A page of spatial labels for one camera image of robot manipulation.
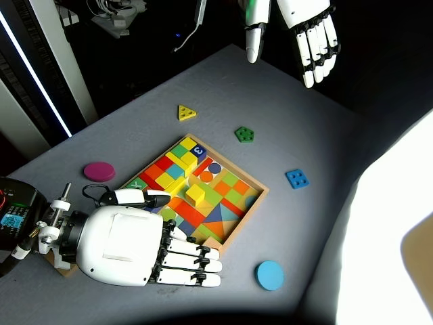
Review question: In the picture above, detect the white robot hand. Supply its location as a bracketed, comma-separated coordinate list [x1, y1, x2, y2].
[74, 188, 224, 288]
[244, 0, 342, 89]

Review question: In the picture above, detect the dark blue U cube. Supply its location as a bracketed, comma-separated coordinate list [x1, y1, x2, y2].
[179, 220, 198, 237]

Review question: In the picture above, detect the yellow cube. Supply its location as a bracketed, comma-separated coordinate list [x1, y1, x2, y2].
[185, 183, 207, 207]

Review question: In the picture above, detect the wooden block with red semicircle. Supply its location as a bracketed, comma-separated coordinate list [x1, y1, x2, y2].
[204, 236, 223, 253]

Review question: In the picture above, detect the wooden tray of coloured blocks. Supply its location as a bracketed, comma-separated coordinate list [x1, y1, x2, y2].
[119, 132, 271, 255]

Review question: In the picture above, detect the blue square four-hole piece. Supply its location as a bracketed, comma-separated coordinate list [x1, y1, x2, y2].
[285, 168, 311, 190]

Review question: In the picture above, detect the plain wooden board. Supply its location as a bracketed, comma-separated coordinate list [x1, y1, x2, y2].
[45, 249, 80, 279]

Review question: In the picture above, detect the magenta round disc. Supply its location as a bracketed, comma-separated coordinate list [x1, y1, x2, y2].
[83, 161, 116, 183]

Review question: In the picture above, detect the grey table cloth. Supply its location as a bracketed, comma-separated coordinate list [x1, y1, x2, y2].
[0, 43, 365, 325]

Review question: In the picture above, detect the green pentagon five-hole piece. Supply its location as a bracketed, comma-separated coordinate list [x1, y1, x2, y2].
[234, 125, 256, 144]

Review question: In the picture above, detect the yellow triangle three-hole piece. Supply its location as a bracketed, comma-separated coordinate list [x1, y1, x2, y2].
[177, 104, 198, 123]

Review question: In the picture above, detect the blue round disc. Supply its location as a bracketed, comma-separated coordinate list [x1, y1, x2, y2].
[254, 259, 286, 292]

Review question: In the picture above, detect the white light strip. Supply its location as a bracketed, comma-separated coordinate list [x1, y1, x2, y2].
[0, 9, 73, 139]

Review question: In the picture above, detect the beige board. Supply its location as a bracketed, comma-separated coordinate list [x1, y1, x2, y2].
[400, 212, 433, 325]

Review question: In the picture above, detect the white cable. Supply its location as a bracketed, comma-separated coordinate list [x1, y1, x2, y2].
[173, 0, 208, 53]

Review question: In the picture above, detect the white metal post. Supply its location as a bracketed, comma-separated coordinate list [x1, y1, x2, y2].
[28, 0, 99, 127]

